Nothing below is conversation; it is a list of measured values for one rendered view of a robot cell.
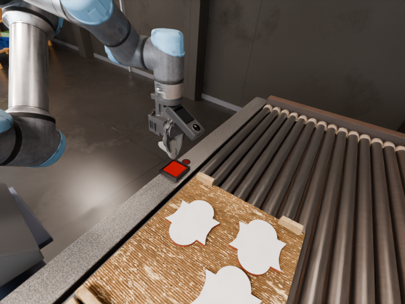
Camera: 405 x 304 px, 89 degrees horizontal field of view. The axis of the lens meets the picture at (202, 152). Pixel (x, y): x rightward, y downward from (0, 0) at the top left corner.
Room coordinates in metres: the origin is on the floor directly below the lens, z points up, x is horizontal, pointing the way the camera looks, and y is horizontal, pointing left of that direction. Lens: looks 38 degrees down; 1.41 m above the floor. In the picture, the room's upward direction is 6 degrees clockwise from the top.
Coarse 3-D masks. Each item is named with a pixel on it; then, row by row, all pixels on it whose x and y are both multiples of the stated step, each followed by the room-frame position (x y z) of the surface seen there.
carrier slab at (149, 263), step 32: (192, 192) 0.41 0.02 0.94; (224, 192) 0.42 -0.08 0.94; (160, 224) 0.29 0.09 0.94; (224, 224) 0.31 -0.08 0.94; (128, 256) 0.21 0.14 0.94; (160, 256) 0.22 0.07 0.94; (192, 256) 0.22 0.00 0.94; (224, 256) 0.23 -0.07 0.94; (288, 256) 0.24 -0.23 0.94; (96, 288) 0.14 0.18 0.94; (128, 288) 0.15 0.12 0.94; (160, 288) 0.15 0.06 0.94; (192, 288) 0.16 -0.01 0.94; (256, 288) 0.17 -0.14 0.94; (288, 288) 0.18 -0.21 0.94
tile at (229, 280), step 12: (216, 276) 0.18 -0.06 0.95; (228, 276) 0.18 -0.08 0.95; (240, 276) 0.19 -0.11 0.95; (204, 288) 0.16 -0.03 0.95; (216, 288) 0.16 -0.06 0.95; (228, 288) 0.16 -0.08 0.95; (240, 288) 0.16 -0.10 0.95; (204, 300) 0.14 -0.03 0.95; (216, 300) 0.14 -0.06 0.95; (228, 300) 0.14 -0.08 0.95; (240, 300) 0.14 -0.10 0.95; (252, 300) 0.15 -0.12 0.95
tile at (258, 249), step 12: (240, 228) 0.30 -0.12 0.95; (252, 228) 0.30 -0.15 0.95; (264, 228) 0.31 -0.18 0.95; (240, 240) 0.27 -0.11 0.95; (252, 240) 0.27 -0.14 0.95; (264, 240) 0.27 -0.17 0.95; (276, 240) 0.28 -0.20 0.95; (240, 252) 0.24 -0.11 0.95; (252, 252) 0.24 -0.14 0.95; (264, 252) 0.24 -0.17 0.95; (276, 252) 0.25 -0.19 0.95; (240, 264) 0.21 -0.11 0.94; (252, 264) 0.21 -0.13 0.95; (264, 264) 0.22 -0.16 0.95; (276, 264) 0.22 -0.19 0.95
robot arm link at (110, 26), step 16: (32, 0) 0.49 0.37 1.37; (48, 0) 0.46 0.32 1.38; (64, 0) 0.41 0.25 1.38; (80, 0) 0.40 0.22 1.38; (96, 0) 0.42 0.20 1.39; (112, 0) 0.45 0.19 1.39; (64, 16) 0.46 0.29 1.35; (80, 16) 0.41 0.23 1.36; (96, 16) 0.42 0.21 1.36; (112, 16) 0.45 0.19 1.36; (96, 32) 0.44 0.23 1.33; (112, 32) 0.45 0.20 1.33; (128, 32) 0.49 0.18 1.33
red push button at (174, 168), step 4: (172, 164) 0.54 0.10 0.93; (176, 164) 0.54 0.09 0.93; (180, 164) 0.54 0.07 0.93; (164, 168) 0.51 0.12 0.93; (168, 168) 0.51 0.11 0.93; (172, 168) 0.51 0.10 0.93; (176, 168) 0.52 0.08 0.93; (180, 168) 0.52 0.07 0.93; (184, 168) 0.52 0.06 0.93; (168, 172) 0.49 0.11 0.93; (172, 172) 0.50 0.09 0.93; (176, 172) 0.50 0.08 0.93; (180, 172) 0.50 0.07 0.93; (176, 176) 0.48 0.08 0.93
